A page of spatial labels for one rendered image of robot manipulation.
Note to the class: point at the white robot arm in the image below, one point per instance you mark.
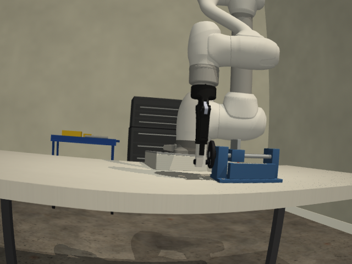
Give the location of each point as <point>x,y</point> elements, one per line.
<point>208,49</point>

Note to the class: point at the blue bench vise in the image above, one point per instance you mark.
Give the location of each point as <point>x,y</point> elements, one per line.
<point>266,172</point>

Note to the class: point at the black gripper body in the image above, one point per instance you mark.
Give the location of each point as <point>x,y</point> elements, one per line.
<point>203,93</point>

